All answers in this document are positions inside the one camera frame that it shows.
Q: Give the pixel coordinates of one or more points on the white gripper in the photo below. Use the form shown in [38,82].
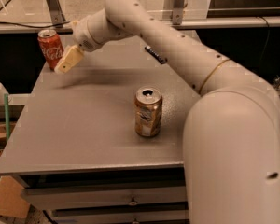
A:
[81,34]

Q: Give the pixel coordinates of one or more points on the red coke can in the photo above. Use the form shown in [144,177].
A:
[51,46]

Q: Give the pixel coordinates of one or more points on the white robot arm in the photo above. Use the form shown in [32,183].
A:
[231,138]

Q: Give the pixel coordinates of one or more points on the gold brown soda can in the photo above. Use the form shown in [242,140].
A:
[148,111]

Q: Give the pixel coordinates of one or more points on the dark blue snack packet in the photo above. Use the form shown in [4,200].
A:
[154,54]

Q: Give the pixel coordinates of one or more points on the green stick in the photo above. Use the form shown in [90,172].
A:
[7,119]

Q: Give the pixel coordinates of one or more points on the grey drawer cabinet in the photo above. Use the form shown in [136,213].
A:
[77,154]

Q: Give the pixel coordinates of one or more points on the cardboard box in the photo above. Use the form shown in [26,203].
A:
[11,202]

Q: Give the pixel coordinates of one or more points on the left metal bracket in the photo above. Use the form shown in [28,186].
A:
[56,13]

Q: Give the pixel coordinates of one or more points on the metal bracket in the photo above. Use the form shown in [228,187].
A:
[56,13]
[177,11]

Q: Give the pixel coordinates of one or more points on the right metal bracket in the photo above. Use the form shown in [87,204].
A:
[177,11]

